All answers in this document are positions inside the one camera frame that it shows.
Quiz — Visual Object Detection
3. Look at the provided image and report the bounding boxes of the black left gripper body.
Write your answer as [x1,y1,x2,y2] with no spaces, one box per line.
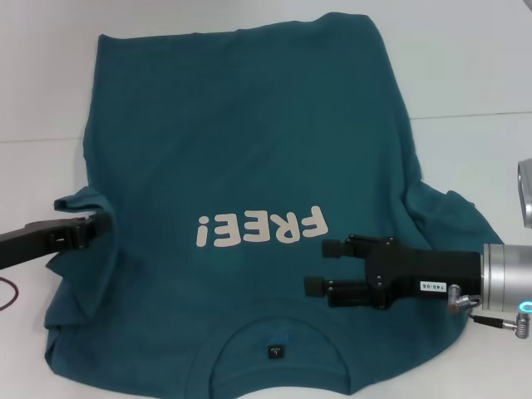
[0,215,91,271]

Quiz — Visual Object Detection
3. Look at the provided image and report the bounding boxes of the teal FREE print T-shirt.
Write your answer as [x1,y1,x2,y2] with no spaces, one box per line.
[43,12,505,395]

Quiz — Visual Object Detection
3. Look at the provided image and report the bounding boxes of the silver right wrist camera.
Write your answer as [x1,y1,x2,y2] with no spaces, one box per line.
[516,157,532,229]

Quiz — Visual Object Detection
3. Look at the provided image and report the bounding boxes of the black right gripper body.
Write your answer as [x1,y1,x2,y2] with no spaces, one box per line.
[365,236,485,311]

